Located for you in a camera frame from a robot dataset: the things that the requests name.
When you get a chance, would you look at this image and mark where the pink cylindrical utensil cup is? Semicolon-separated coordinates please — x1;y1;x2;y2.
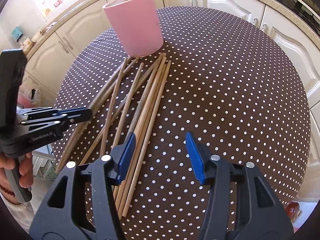
103;0;164;57

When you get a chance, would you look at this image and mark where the person's left hand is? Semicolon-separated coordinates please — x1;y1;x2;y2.
0;151;34;205

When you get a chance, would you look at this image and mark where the wooden chopstick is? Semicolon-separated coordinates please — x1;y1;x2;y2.
113;56;167;209
99;59;127;157
112;63;144;148
125;53;166;140
80;57;139;165
117;59;171;218
55;56;132;174

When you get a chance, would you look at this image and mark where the brown polka dot tablecloth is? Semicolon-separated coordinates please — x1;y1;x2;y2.
51;5;311;240

